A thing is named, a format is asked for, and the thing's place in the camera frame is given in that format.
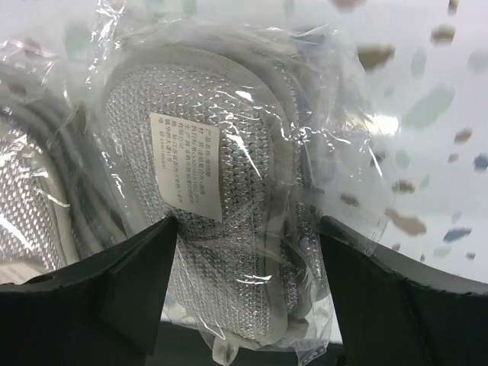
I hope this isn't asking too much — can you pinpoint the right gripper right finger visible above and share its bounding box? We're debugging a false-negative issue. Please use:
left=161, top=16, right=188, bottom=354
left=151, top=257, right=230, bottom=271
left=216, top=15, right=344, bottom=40
left=319, top=217, right=487, bottom=365

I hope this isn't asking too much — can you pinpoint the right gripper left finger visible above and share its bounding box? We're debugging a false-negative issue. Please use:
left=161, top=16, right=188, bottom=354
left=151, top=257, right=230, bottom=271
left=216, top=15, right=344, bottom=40
left=1, top=218, right=177, bottom=365

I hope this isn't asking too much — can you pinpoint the silver scourer pack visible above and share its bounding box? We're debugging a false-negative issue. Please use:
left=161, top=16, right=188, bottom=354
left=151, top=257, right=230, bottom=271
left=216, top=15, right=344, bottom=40
left=82, top=1, right=393, bottom=342
left=1, top=40, right=126, bottom=284

